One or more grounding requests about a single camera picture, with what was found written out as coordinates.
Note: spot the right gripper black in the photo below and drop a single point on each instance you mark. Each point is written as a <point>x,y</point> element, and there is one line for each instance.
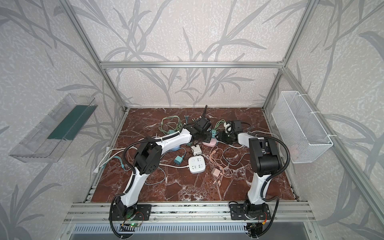
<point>227,132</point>

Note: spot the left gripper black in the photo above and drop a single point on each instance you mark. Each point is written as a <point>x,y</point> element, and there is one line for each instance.
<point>202,124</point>

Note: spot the white charger plug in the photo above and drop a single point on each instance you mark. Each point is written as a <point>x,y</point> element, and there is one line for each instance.
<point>196,150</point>

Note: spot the white power strip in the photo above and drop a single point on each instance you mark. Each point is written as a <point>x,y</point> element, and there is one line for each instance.
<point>196,164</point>

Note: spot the teal charger plug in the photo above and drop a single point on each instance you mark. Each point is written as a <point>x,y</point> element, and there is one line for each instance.
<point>178,160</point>

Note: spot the pink charger plug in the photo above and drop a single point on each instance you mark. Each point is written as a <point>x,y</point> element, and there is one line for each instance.
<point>216,172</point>

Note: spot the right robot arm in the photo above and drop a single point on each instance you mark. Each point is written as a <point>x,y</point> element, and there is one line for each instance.
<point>269,157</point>

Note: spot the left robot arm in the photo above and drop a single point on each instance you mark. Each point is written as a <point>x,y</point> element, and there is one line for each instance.
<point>147,160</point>

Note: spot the pink power strip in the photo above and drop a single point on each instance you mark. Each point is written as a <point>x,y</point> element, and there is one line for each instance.
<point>212,143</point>

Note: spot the blue power strip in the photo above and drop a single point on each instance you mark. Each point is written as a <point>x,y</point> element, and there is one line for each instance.
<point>175,148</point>

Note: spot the white wire mesh basket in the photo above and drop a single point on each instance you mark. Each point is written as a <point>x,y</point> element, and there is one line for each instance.
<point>300,128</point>

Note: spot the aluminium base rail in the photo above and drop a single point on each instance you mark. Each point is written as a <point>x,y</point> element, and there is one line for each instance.
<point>187,212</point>

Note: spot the clear plastic wall bin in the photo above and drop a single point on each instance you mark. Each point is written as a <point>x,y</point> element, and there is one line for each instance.
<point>48,141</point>

